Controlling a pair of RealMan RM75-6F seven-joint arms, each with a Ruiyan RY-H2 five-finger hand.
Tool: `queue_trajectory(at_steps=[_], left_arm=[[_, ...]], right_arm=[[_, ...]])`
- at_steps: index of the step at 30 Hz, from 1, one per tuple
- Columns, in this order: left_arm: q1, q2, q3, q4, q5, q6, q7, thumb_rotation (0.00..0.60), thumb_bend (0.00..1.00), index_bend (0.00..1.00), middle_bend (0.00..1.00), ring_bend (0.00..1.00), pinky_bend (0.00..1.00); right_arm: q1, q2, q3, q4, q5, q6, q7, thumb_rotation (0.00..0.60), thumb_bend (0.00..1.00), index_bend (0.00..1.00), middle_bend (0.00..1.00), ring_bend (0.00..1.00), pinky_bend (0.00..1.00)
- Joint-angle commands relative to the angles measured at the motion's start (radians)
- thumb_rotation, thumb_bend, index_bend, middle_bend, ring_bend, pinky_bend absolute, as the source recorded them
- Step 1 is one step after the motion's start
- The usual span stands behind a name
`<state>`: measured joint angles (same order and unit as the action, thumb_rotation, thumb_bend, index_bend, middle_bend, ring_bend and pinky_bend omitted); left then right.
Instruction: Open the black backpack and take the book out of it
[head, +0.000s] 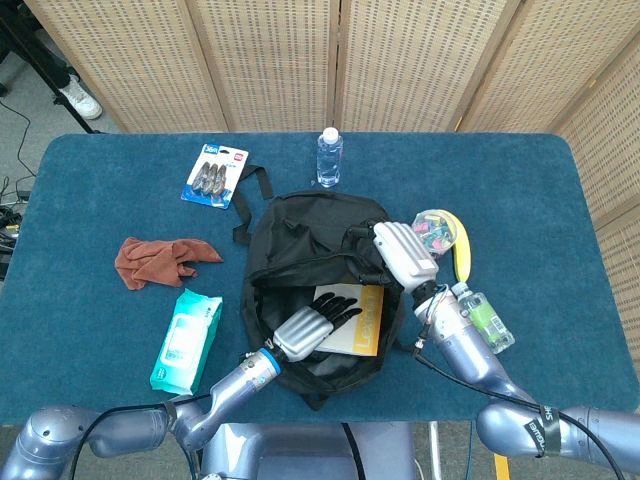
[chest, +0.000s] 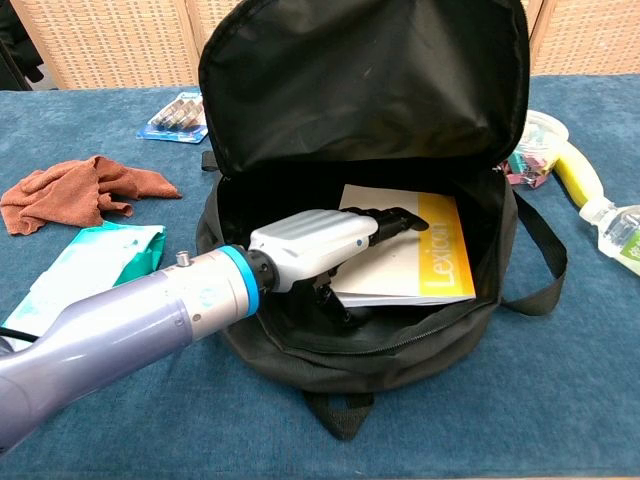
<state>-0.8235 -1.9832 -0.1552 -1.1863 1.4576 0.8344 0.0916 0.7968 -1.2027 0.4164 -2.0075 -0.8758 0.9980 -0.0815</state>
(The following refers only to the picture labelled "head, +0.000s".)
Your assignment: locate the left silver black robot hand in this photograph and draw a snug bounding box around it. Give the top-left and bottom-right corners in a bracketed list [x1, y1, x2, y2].
[272, 294, 363, 363]

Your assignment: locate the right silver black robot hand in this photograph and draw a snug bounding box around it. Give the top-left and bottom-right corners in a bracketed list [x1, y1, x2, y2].
[343, 218, 440, 295]

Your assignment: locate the yellow book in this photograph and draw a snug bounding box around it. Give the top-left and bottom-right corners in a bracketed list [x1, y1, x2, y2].
[312, 282, 386, 357]

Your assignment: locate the black backpack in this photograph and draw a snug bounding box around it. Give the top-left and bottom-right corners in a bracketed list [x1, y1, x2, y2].
[232, 164, 406, 411]

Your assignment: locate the clear jar of binder clips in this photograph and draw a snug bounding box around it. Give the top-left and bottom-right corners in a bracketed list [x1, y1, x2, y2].
[411, 210, 460, 262]

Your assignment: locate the yellow and white banana toy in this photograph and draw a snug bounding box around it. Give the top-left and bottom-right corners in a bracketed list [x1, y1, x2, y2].
[439, 209, 472, 284]

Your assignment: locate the green label drink bottle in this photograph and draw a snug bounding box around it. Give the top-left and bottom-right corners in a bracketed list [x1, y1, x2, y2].
[451, 282, 516, 355]

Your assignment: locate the silver robot torso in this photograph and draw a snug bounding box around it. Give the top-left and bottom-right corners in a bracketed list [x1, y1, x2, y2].
[199, 422, 419, 480]

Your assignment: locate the teal wet wipes pack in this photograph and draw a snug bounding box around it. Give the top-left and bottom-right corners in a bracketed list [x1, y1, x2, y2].
[149, 288, 224, 396]

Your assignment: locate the clear water bottle white cap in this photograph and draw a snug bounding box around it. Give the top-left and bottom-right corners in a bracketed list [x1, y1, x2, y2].
[315, 127, 346, 189]

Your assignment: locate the brown crumpled cloth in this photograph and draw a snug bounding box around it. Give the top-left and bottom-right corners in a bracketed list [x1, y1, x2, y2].
[114, 237, 224, 292]

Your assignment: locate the blue binder clip package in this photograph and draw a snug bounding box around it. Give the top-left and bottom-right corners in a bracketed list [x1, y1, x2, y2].
[180, 142, 250, 210]

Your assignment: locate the wicker folding screen panel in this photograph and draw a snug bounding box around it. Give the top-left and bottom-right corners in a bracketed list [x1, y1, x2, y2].
[333, 0, 524, 133]
[23, 0, 229, 134]
[452, 0, 640, 135]
[185, 0, 342, 133]
[557, 44, 640, 361]

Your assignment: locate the blue velvet tablecloth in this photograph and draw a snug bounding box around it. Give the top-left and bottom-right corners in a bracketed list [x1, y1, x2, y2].
[0, 132, 615, 426]

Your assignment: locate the white sneaker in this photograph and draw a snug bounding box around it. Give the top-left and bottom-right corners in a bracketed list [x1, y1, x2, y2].
[58, 74, 104, 120]

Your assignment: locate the black tripod leg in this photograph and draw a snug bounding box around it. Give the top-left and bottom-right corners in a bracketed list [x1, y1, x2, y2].
[0, 14, 104, 134]

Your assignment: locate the black trouser leg of person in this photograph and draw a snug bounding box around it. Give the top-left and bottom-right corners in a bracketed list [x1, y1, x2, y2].
[0, 0, 74, 96]

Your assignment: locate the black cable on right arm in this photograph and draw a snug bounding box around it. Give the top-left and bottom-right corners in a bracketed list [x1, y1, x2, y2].
[412, 339, 640, 474]

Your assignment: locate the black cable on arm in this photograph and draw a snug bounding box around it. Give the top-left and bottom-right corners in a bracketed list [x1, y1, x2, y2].
[68, 393, 214, 480]
[412, 339, 640, 474]

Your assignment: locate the black cable on torso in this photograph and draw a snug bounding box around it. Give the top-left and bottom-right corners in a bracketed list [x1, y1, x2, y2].
[341, 422, 362, 480]

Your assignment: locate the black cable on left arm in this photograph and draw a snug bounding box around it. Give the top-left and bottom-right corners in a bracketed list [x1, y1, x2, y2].
[68, 393, 214, 480]

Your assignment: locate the black velcro strap with print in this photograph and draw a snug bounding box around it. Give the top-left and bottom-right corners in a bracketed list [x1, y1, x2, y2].
[522, 404, 562, 459]

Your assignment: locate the black floor cable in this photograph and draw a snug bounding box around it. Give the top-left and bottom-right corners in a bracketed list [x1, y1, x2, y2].
[0, 97, 37, 201]

